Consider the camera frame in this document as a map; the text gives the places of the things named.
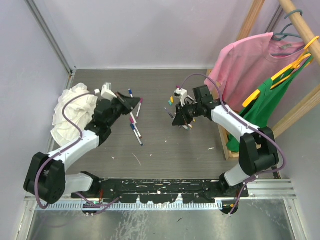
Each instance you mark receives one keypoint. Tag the grey-blue clothes hanger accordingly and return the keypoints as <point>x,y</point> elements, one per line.
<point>279,36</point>

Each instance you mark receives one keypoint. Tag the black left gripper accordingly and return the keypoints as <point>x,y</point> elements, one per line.
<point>128,103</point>

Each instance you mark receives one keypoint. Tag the yellow clothes hanger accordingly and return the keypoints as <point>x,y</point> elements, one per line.
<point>283,74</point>

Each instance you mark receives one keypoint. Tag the blue ended white marker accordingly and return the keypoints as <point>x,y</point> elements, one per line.
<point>136,134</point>

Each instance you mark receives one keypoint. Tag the pink t-shirt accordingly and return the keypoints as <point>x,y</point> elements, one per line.
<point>244,65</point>

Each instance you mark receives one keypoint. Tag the white crumpled cloth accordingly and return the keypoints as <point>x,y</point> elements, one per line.
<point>78,106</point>

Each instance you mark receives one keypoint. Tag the wooden hanging rod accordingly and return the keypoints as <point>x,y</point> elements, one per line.
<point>310,39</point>

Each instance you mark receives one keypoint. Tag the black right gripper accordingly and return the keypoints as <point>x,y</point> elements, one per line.
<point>181,116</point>

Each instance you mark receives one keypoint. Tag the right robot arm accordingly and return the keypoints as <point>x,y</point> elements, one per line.
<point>257,151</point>

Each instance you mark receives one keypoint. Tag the white slotted cable duct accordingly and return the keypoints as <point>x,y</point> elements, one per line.
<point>175,206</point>

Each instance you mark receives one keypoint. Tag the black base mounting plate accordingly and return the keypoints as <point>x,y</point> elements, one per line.
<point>160,191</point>

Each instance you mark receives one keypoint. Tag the green tank top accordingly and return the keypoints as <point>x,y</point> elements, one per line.
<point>260,110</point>

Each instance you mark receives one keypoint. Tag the blue capped white marker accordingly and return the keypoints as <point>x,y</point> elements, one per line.
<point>130,93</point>

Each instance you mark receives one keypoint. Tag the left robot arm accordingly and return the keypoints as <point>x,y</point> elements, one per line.
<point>46,178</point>

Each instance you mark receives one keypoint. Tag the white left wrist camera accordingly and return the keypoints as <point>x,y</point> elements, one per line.
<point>106,92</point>

